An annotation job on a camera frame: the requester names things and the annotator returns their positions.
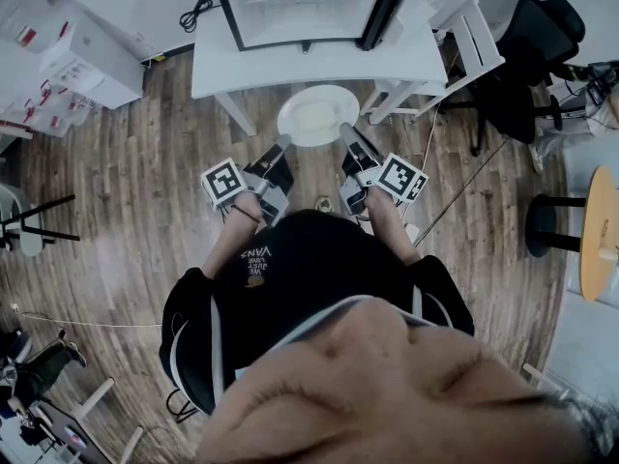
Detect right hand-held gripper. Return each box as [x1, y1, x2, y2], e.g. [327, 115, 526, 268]
[338, 122, 430, 217]

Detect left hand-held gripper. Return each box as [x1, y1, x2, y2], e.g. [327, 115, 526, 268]
[200, 133, 295, 226]

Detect white round plate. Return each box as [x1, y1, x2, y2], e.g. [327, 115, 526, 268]
[277, 84, 361, 148]

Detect person's left forearm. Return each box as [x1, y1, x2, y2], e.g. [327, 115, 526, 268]
[202, 191, 265, 279]

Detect person's right forearm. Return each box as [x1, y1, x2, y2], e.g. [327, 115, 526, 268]
[365, 188, 422, 268]

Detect black wrist band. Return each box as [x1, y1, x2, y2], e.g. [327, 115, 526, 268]
[230, 204, 265, 222]

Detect white table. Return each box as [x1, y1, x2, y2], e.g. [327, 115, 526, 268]
[191, 10, 449, 137]

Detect person's black shirt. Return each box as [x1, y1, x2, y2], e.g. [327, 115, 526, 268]
[159, 209, 475, 418]

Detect white cardboard boxes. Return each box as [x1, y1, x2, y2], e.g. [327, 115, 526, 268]
[38, 12, 146, 110]

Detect black round stool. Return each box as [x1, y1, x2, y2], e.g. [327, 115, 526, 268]
[525, 193, 589, 259]

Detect black mesh office chair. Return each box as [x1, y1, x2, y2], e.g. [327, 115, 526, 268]
[471, 0, 587, 158]

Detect clear bottles with red labels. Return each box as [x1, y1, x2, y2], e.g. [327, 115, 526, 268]
[0, 77, 93, 139]

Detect person's face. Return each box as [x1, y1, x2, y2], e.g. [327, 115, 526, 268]
[192, 297, 601, 464]

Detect round wooden side table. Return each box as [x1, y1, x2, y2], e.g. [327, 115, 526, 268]
[578, 164, 619, 303]

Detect grey chair with black legs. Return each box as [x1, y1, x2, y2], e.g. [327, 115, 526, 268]
[0, 181, 81, 260]

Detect clear water jug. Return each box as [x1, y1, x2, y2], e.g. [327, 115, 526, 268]
[0, 0, 81, 55]

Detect dark desk with wooden legs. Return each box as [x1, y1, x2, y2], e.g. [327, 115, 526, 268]
[0, 377, 146, 464]

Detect thin black floor cable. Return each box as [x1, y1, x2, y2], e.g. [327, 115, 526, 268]
[414, 136, 512, 245]

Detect black power cable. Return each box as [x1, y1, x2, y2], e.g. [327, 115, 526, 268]
[179, 0, 215, 33]

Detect thin white floor cable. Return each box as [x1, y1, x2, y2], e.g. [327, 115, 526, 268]
[12, 302, 163, 329]

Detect black looped waist cable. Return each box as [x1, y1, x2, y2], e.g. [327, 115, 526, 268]
[166, 388, 197, 422]

